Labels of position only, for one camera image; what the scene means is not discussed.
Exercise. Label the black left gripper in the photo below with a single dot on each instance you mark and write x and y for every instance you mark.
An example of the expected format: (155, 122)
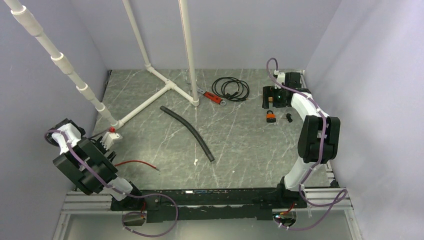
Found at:
(102, 149)

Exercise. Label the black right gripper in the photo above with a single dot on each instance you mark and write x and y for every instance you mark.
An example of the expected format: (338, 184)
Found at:
(271, 91)

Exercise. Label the black headed key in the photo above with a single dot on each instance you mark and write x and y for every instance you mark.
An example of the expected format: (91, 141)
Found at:
(287, 117)

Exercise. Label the orange black padlock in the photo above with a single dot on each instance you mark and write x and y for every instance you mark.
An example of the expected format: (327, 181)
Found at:
(270, 117)

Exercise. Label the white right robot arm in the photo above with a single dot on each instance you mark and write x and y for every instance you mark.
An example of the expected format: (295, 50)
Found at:
(319, 136)

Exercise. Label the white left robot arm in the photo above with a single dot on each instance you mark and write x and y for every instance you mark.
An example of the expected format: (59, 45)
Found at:
(88, 161)

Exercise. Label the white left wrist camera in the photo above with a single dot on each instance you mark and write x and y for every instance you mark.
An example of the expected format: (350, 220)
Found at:
(110, 137)

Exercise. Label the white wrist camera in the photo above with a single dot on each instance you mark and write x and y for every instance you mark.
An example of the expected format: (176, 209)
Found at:
(110, 137)
(279, 76)

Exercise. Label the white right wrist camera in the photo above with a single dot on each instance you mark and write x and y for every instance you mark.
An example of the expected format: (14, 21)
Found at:
(279, 76)

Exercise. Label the red handled adjustable wrench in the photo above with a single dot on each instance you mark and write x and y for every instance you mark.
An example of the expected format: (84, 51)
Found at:
(211, 96)

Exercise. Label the black mounting rail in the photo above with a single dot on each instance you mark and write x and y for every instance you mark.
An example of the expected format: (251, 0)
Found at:
(210, 204)

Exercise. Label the aluminium frame rail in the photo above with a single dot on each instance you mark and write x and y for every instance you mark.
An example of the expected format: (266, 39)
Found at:
(316, 198)

